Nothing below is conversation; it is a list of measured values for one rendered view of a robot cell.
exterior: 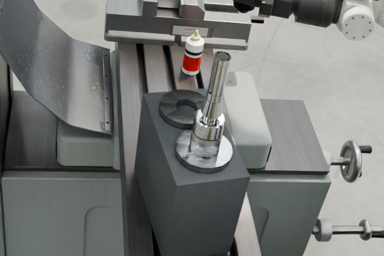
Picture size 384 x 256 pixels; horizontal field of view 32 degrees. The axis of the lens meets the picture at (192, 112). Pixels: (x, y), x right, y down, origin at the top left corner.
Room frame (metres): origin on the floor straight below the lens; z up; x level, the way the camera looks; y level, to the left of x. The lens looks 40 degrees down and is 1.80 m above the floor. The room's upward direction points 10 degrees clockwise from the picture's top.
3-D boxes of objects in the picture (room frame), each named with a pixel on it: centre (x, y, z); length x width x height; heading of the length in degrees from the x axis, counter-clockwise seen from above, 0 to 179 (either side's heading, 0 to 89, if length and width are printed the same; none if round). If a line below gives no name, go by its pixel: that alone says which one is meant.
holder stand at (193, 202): (0.80, -0.01, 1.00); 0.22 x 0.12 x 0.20; 23
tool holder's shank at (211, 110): (0.76, -0.03, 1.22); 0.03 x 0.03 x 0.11
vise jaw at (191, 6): (1.39, 0.05, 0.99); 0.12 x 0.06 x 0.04; 11
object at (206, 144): (0.76, -0.03, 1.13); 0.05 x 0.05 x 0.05
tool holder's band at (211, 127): (0.76, -0.03, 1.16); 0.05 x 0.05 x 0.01
